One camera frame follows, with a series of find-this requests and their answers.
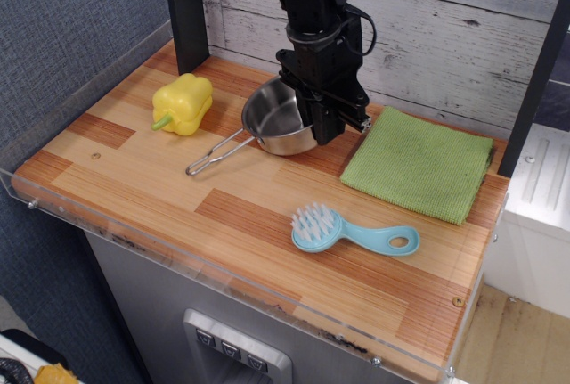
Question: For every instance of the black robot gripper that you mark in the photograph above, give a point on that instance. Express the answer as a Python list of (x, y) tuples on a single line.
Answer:
[(323, 69)]

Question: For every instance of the stainless steel pot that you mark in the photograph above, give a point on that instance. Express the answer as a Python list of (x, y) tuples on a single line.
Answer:
[(271, 118)]

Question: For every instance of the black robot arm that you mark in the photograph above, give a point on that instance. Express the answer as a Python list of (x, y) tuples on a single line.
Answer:
[(313, 16)]

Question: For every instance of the yellow toy bell pepper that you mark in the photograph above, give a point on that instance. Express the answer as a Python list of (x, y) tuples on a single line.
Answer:
[(180, 106)]

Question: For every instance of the green folded towel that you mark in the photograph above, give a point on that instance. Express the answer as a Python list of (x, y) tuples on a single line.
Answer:
[(421, 166)]

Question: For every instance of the light blue scrub brush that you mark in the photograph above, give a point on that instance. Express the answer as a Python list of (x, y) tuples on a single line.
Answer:
[(316, 228)]

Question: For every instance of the clear acrylic table guard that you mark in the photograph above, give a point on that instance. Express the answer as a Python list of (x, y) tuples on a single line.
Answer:
[(77, 143)]

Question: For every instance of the grey toy fridge cabinet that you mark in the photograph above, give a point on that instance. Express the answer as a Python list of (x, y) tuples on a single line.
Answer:
[(152, 293)]

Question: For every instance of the white ridged side unit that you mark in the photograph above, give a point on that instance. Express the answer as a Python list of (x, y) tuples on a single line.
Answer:
[(528, 257)]

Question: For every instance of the silver dispenser button panel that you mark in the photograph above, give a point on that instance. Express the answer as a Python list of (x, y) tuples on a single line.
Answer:
[(225, 355)]

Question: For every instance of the black and yellow object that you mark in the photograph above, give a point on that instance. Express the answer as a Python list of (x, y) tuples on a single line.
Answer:
[(25, 359)]

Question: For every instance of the dark vertical post left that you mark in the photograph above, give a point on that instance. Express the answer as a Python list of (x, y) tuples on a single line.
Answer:
[(189, 33)]

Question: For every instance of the dark vertical post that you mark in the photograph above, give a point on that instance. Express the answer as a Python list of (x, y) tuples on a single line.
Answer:
[(189, 33), (541, 74)]

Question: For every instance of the dark vertical post right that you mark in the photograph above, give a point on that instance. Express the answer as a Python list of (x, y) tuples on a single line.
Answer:
[(541, 74)]

